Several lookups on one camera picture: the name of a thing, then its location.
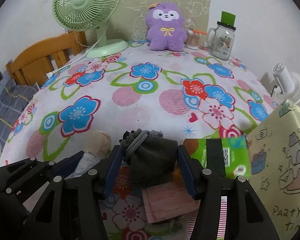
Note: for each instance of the floral tablecloth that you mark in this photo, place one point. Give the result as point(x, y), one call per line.
point(184, 95)

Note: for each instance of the toothpick jar orange lid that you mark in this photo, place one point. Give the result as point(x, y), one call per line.
point(193, 38)

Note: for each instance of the white standing fan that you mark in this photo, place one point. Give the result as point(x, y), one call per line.
point(287, 85)

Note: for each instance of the purple plush toy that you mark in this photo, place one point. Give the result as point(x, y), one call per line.
point(165, 25)

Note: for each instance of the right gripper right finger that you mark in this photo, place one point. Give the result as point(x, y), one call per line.
point(229, 208)

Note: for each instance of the dark grey drawstring pouch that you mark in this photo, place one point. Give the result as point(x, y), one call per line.
point(150, 156)

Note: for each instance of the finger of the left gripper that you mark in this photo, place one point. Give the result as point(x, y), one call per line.
point(67, 166)
point(14, 176)

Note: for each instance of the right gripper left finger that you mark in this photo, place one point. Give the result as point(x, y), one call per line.
point(76, 201)

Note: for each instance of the green desk fan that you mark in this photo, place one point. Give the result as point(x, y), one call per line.
point(85, 15)

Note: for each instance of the grey plaid pillow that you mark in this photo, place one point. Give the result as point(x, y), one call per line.
point(13, 100)

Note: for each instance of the beige cloth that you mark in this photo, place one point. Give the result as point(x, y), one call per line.
point(94, 144)

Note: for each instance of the yellow patterned storage box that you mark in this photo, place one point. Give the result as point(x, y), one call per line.
point(274, 150)

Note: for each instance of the glass mug green lid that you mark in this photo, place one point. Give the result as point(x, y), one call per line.
point(220, 39)

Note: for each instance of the green orange tissue pack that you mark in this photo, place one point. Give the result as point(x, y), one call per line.
point(228, 153)

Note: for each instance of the green patterned wall sheet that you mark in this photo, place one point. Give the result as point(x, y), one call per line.
point(128, 21)

